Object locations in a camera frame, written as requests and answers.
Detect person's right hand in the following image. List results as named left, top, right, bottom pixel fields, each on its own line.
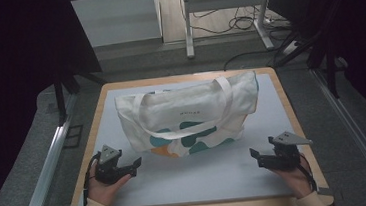
left=270, top=153, right=317, bottom=202

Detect white canvas tote bag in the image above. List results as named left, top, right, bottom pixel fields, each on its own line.
left=112, top=69, right=265, bottom=164

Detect black metal stand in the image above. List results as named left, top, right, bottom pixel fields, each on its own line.
left=51, top=64, right=110, bottom=128
left=269, top=27, right=350, bottom=105

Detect long black floor cable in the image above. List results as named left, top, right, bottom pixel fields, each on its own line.
left=220, top=42, right=291, bottom=72

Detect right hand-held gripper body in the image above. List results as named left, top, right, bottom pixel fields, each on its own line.
left=263, top=128, right=315, bottom=173

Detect black floor bracket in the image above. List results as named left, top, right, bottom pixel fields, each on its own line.
left=61, top=124, right=86, bottom=150

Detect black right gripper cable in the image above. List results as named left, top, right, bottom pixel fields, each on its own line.
left=297, top=151, right=319, bottom=195

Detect tangle of black floor cables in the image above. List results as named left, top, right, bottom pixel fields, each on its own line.
left=187, top=0, right=268, bottom=37

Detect aluminium floor rail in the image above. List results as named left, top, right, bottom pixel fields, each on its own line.
left=4, top=91, right=88, bottom=206
left=311, top=64, right=366, bottom=206

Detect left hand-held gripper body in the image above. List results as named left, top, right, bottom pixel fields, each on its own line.
left=91, top=141, right=138, bottom=187

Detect dark curtain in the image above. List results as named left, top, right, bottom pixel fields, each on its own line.
left=0, top=0, right=115, bottom=206
left=266, top=0, right=366, bottom=143

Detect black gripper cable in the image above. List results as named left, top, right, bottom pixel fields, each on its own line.
left=78, top=151, right=107, bottom=206
left=297, top=151, right=319, bottom=195

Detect white metal desk frame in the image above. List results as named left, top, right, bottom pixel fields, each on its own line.
left=181, top=0, right=277, bottom=59

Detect pale grey table mat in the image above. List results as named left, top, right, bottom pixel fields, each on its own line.
left=65, top=69, right=314, bottom=206

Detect person's left hand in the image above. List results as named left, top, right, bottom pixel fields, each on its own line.
left=84, top=158, right=136, bottom=206

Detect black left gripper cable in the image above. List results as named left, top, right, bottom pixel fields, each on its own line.
left=78, top=151, right=107, bottom=206

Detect white power strip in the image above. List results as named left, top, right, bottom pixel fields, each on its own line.
left=280, top=40, right=301, bottom=57

